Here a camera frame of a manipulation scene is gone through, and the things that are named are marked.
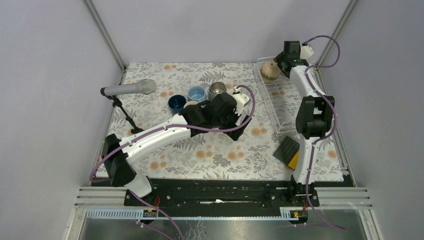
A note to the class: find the white wire dish rack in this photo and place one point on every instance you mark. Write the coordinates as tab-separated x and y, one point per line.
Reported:
281	100

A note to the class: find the black tripod mic stand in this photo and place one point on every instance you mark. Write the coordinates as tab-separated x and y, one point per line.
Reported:
117	103

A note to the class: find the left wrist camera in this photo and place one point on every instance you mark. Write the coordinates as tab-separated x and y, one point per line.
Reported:
242	100

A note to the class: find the silver microphone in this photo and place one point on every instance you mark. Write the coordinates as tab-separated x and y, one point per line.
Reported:
144	86

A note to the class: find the cream cup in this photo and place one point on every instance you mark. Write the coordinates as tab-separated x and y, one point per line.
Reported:
190	103

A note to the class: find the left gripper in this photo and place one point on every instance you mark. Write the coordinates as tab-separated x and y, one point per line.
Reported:
235	135

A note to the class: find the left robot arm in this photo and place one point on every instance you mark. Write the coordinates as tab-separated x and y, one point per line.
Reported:
119	154

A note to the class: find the light blue cup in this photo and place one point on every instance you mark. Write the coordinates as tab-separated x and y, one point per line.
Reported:
197	93

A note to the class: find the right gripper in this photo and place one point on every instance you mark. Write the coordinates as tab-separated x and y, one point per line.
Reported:
279	59

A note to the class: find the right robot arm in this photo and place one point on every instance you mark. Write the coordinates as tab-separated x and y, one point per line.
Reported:
313	122

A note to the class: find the dark blue cup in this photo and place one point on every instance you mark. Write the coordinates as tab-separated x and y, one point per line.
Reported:
176	103

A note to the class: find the floral table mat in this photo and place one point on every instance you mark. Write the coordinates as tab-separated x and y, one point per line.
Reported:
211	155

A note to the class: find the aluminium frame post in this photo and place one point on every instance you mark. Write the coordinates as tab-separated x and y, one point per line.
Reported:
98	22
338	29

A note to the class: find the white cable duct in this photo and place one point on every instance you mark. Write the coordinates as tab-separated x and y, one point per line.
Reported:
151	214

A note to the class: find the beige ribbed cup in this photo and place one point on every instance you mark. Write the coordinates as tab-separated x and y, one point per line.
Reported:
270	71

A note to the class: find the grey-green cup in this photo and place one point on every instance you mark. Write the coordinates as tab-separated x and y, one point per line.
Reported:
215	89

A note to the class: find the dark grey building plate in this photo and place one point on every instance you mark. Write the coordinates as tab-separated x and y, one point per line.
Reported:
286	149

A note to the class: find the left aluminium frame post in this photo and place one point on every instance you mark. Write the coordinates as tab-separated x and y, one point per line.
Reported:
98	22

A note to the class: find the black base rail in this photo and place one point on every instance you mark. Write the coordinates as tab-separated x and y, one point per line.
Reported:
199	196

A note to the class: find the right aluminium frame post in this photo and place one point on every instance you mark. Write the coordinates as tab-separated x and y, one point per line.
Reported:
338	29

